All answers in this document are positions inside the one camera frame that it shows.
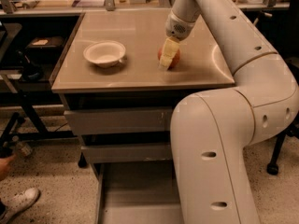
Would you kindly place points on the black desk frame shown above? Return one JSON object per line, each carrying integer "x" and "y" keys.
{"x": 7, "y": 34}

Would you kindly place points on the grey top drawer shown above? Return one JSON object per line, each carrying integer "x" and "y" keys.
{"x": 120, "y": 120}

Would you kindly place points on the black office chair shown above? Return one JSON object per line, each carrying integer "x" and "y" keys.
{"x": 291, "y": 131}

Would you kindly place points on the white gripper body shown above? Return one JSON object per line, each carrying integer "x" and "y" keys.
{"x": 176, "y": 28}

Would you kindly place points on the black box on shelf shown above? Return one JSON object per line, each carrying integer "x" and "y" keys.
{"x": 45, "y": 45}

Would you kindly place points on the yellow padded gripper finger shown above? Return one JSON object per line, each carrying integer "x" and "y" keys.
{"x": 169, "y": 50}

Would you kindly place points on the white paper bowl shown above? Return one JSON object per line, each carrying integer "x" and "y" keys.
{"x": 105, "y": 53}

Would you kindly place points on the grey open bottom drawer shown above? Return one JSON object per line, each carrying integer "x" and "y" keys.
{"x": 144, "y": 192}

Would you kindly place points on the grey drawer cabinet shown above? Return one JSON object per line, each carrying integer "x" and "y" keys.
{"x": 135, "y": 81}

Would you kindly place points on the plastic water bottle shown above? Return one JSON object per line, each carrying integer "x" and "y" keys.
{"x": 22, "y": 146}

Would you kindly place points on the white sneaker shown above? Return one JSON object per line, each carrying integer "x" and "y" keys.
{"x": 17, "y": 204}

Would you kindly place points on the red apple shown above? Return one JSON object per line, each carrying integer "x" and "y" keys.
{"x": 174, "y": 61}

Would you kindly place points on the grey middle drawer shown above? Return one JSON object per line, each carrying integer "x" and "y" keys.
{"x": 127, "y": 153}

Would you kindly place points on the person hand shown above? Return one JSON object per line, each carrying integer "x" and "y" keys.
{"x": 5, "y": 166}

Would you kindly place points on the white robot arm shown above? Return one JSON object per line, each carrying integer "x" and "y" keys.
{"x": 209, "y": 129}

